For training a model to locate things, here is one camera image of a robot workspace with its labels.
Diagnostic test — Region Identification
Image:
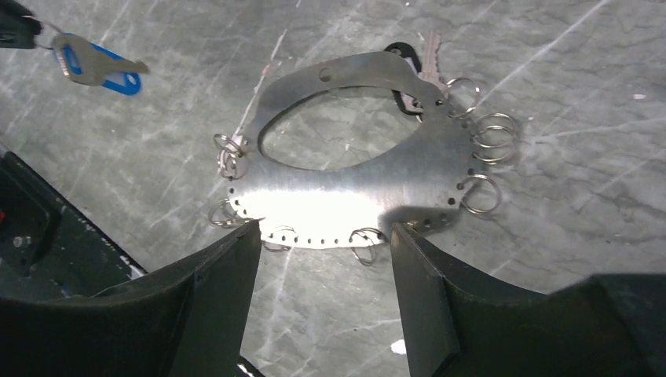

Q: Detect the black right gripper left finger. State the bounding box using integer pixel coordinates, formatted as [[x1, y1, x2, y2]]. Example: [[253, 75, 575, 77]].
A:
[[1, 221, 262, 376]]

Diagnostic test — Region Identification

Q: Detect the metal arc keyring plate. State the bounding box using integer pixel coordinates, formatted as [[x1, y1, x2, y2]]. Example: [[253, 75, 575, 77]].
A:
[[207, 49, 521, 267]]

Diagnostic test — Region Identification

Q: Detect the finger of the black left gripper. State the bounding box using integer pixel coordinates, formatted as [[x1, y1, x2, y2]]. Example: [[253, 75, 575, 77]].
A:
[[1, 0, 42, 49]]

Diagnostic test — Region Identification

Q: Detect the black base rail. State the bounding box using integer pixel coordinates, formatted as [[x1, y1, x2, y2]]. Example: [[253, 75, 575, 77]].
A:
[[1, 146, 147, 302]]

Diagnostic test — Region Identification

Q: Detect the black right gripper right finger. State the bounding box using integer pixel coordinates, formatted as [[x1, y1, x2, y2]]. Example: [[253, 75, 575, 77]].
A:
[[390, 224, 665, 376]]

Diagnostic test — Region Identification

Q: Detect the black key fob with keys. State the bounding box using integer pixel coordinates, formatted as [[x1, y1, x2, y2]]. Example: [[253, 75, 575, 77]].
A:
[[384, 30, 448, 116]]

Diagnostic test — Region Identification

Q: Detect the blue key tag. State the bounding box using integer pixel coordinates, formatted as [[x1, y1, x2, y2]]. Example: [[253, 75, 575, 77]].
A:
[[51, 33, 150, 96]]

